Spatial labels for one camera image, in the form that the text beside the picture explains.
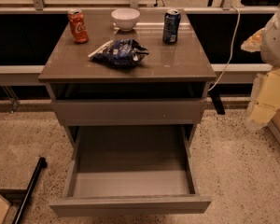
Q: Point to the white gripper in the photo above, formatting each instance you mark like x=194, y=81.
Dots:
x=276, y=44

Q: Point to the grey drawer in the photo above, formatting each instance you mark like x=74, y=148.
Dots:
x=128, y=112
x=130, y=170

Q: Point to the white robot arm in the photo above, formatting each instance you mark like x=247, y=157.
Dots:
x=270, y=47

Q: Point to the grey drawer cabinet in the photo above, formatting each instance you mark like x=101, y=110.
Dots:
x=169, y=72

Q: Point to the grey top drawer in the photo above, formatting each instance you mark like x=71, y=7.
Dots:
x=128, y=112

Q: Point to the black table leg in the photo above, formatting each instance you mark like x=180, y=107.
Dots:
x=216, y=100

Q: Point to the blue soda can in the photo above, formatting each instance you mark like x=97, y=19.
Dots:
x=172, y=19

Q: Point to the white ceramic bowl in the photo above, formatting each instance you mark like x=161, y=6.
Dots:
x=125, y=18

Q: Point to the blue chip bag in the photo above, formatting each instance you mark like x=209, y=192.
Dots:
x=120, y=53

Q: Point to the orange soda can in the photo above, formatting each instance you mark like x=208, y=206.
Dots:
x=77, y=25

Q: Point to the black metal bar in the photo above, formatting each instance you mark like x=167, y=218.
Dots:
x=41, y=164

